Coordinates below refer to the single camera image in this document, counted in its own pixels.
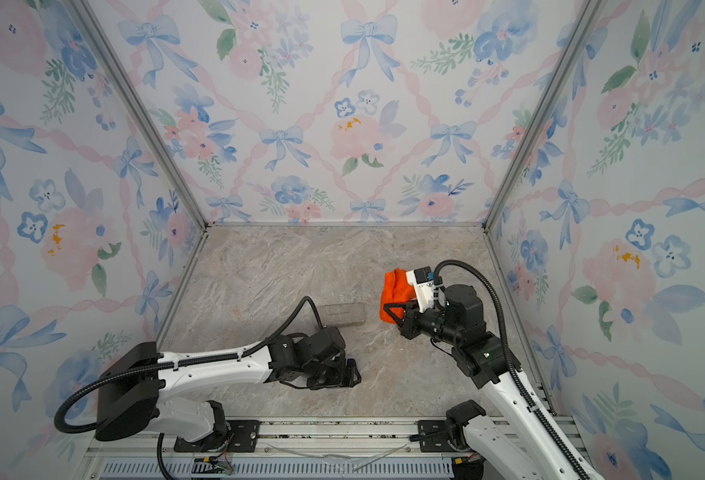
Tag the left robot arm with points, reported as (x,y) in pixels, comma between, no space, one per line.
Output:
(147,389)

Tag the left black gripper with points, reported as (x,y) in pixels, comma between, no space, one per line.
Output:
(341,378)

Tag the grey eyeglass case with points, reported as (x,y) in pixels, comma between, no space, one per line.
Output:
(343,314)

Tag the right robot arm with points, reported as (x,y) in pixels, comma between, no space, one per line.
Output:
(541,449)

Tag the orange microfiber cloth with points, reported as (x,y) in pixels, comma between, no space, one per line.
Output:
(396,290)

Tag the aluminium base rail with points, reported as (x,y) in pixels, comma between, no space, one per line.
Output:
(302,448)

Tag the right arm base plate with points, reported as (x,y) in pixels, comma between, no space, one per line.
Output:
(440,436)

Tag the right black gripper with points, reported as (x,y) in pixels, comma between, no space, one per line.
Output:
(410,322)

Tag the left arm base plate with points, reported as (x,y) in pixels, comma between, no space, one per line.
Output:
(238,436)

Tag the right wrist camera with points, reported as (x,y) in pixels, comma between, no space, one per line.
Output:
(429,295)

